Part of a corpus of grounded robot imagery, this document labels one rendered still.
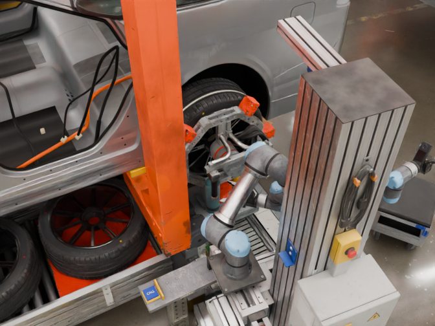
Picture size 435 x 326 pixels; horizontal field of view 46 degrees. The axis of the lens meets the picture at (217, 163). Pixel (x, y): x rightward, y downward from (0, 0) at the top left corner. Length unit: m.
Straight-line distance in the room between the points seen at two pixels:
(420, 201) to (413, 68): 2.11
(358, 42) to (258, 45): 2.85
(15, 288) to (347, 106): 2.16
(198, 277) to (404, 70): 3.30
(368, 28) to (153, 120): 4.13
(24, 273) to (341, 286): 1.80
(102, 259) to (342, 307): 1.53
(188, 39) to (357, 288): 1.47
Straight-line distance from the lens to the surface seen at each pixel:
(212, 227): 2.41
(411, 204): 3.64
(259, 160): 2.33
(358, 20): 6.10
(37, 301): 3.25
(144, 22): 1.91
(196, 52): 2.76
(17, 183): 2.93
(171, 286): 2.93
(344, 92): 1.57
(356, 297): 2.06
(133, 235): 3.08
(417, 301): 3.62
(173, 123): 2.23
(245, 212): 3.61
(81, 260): 3.05
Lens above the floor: 2.97
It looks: 46 degrees down
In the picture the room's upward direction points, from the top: straight up
